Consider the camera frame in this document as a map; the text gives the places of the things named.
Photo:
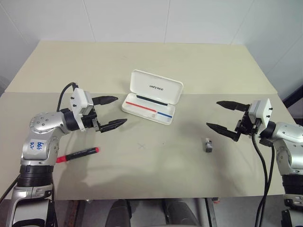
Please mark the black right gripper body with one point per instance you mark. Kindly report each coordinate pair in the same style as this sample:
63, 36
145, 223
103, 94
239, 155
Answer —
247, 125

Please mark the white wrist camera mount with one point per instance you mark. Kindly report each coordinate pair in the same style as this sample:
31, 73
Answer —
79, 101
261, 110

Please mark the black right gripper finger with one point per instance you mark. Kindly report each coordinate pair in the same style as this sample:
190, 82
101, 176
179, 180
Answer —
233, 105
225, 130

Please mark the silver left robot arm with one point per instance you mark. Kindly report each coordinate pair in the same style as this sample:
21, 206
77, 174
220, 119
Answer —
40, 132

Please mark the red pen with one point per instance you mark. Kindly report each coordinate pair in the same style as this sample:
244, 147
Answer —
140, 106

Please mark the black pen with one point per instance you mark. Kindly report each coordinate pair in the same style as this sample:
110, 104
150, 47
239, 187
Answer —
151, 99

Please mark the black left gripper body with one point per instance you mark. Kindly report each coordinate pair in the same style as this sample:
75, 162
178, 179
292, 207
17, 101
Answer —
91, 120

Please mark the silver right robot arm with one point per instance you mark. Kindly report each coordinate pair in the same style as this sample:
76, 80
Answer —
287, 134

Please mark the dark rounded shape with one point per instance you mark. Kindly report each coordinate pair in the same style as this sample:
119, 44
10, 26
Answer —
176, 212
118, 212

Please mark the black table frame leg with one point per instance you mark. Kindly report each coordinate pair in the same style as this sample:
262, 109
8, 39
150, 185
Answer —
210, 212

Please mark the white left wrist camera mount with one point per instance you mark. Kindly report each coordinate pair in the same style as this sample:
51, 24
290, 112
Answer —
79, 101

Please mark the red and black marker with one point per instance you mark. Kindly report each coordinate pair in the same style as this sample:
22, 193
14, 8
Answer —
79, 154

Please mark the black object at wall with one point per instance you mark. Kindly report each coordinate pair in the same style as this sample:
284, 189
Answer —
294, 97

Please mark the white open pencil case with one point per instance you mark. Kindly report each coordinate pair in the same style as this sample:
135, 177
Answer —
156, 92

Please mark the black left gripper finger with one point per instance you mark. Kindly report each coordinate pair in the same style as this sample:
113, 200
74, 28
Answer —
105, 99
113, 125

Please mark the blue pen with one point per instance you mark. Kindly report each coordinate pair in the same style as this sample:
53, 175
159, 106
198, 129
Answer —
164, 114

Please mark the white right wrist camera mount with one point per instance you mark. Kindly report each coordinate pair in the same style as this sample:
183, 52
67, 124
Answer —
261, 110

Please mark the small grey white object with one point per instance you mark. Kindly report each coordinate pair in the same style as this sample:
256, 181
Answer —
208, 145

